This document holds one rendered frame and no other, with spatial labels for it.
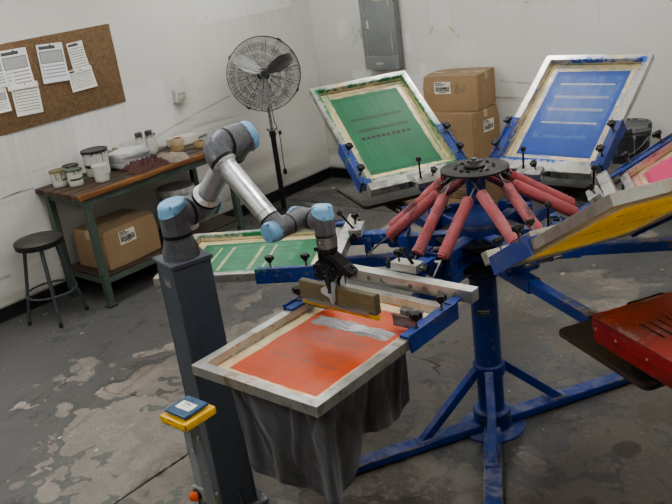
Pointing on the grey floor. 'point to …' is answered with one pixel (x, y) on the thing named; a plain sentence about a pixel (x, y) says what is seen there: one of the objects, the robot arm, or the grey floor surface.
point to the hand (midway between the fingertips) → (338, 299)
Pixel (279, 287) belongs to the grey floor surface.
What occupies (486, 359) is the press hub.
